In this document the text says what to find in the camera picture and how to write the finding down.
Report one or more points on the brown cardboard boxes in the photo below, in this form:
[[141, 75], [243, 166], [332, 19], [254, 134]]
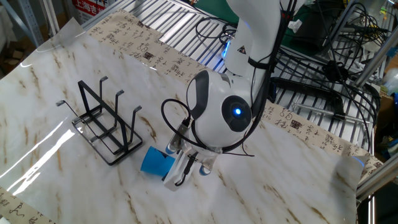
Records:
[[14, 56]]

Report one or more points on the blue plastic cup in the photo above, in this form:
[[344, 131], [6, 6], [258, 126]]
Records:
[[154, 161]]

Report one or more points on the thick slanted aluminium post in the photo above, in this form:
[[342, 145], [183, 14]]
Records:
[[376, 59]]

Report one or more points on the black curved stand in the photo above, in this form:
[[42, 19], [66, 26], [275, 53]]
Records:
[[311, 88]]

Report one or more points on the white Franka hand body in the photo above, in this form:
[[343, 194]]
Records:
[[174, 177]]

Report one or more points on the crumpled white tissue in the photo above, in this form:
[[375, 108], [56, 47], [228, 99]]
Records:
[[294, 25]]

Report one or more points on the clear plastic bag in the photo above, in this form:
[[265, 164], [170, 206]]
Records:
[[390, 81]]

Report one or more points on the aluminium frame beam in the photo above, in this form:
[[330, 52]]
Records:
[[379, 179]]

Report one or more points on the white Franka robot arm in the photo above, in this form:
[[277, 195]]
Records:
[[217, 118]]

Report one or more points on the blue-grey perforated shelf upright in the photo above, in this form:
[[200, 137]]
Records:
[[29, 21]]

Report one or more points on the silver metal rod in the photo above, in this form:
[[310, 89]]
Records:
[[329, 114]]

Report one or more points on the red and white sign box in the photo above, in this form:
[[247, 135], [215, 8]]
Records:
[[88, 9]]

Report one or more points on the black electronics box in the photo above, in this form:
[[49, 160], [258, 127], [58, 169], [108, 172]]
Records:
[[314, 34]]

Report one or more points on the glossy marble pattern mat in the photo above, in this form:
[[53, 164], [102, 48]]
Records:
[[217, 186]]

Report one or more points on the silver wrist mount bracket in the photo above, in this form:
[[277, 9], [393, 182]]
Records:
[[178, 137]]

